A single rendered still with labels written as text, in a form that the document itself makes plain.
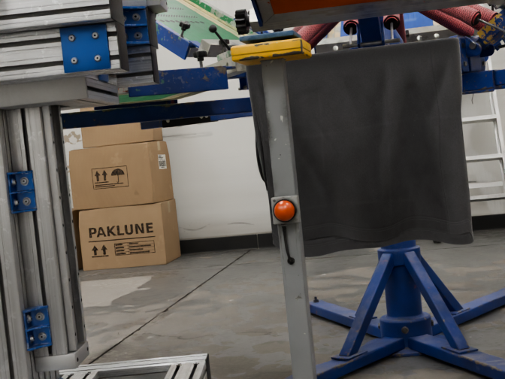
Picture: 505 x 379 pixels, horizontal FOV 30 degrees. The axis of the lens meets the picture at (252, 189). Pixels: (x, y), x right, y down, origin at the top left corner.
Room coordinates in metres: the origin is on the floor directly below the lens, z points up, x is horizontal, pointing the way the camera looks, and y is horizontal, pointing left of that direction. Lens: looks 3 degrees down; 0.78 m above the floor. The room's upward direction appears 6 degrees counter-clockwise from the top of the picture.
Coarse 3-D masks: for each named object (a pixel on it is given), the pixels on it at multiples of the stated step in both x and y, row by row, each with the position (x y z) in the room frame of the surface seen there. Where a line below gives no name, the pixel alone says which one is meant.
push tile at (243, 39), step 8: (272, 32) 1.69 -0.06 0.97; (280, 32) 1.69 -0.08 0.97; (288, 32) 1.68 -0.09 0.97; (296, 32) 1.72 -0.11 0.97; (240, 40) 1.70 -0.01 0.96; (248, 40) 1.70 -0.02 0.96; (256, 40) 1.70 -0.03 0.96; (264, 40) 1.72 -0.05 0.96; (272, 40) 1.73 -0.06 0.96; (280, 40) 1.75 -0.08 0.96
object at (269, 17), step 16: (256, 0) 2.64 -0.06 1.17; (384, 0) 2.63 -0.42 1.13; (400, 0) 2.63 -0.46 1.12; (416, 0) 2.63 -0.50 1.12; (432, 0) 2.63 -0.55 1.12; (448, 0) 2.62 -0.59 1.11; (272, 16) 2.70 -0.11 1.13; (288, 16) 2.69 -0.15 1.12; (304, 16) 2.69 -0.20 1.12; (320, 16) 2.69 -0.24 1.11
